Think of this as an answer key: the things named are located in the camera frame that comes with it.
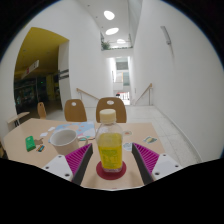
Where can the red and white hanging sign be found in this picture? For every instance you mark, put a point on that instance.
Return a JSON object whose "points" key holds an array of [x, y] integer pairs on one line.
{"points": [[30, 69]]}

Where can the light blue printed paper sheet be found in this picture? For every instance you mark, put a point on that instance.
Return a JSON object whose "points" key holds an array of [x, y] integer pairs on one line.
{"points": [[81, 128]]}

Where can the green balcony plant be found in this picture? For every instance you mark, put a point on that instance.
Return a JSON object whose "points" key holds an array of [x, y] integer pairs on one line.
{"points": [[105, 45]]}

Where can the flat round red coaster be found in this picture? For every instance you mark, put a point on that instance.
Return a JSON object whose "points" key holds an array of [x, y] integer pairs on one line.
{"points": [[101, 173]]}

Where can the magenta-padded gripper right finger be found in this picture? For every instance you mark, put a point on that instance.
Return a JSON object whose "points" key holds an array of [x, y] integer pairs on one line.
{"points": [[165, 165]]}

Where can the group of oval ceiling lights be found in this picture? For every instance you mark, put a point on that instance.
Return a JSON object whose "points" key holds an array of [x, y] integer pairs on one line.
{"points": [[109, 15]]}

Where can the small colourful card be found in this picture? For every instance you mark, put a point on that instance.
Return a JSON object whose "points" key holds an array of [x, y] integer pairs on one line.
{"points": [[40, 148]]}

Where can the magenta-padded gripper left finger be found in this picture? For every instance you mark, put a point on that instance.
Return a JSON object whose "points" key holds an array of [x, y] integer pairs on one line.
{"points": [[58, 166]]}

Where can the small wooden side table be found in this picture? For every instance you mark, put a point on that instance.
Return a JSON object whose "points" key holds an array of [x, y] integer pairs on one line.
{"points": [[18, 117]]}

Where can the yellow drink bottle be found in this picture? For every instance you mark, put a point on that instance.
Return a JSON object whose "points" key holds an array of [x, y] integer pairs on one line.
{"points": [[110, 150]]}

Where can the wooden chair with round hole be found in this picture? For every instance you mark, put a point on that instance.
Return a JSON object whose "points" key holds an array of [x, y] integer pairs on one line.
{"points": [[115, 108], [75, 111], [41, 110]]}

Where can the cream ceramic mug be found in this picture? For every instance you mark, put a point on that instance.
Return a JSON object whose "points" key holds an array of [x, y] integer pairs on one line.
{"points": [[63, 140]]}

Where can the small white card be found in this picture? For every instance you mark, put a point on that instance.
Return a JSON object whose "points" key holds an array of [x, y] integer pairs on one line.
{"points": [[43, 134]]}

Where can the small green box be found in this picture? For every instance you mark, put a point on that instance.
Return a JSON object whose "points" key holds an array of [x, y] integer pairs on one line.
{"points": [[30, 143]]}

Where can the wooden stair handrail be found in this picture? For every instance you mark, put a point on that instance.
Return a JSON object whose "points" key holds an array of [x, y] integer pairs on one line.
{"points": [[86, 93], [145, 91]]}

